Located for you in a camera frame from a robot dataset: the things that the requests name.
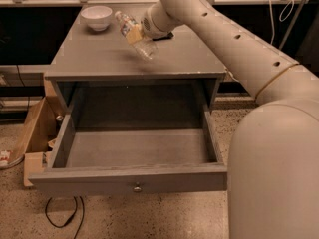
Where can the clear plastic water bottle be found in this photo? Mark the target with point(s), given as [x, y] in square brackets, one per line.
[146, 48]

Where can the brown cardboard box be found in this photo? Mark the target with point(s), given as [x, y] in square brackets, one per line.
[39, 128]

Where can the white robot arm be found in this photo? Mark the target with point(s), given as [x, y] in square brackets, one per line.
[273, 160]

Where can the white ceramic bowl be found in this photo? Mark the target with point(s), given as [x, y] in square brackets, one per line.
[98, 18]

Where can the red white packet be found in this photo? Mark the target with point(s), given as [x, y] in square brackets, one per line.
[4, 157]

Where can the slanted metal pole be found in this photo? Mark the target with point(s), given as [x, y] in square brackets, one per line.
[292, 23]

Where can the black remote control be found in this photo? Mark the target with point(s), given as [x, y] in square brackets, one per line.
[166, 37]

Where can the round metal drawer knob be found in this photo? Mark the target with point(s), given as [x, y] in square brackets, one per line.
[137, 188]

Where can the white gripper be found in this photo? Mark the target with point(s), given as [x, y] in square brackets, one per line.
[148, 25]

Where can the grey open top drawer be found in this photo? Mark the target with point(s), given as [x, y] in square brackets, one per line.
[166, 149]

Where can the grey wooden cabinet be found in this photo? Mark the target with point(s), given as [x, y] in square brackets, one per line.
[86, 55]

